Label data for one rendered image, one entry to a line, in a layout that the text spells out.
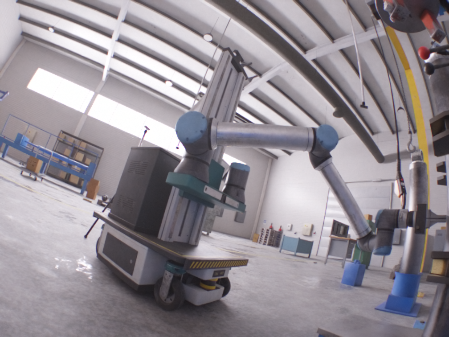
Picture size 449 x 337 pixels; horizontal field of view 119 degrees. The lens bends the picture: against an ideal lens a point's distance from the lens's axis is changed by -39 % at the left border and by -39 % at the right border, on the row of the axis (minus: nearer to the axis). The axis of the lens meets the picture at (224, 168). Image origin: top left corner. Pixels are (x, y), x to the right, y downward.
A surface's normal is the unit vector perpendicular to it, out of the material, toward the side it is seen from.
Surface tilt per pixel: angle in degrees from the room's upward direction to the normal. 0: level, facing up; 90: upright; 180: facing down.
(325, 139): 89
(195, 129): 91
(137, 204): 90
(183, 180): 90
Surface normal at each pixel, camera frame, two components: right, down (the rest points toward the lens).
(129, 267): -0.47, -0.36
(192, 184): 0.84, 0.08
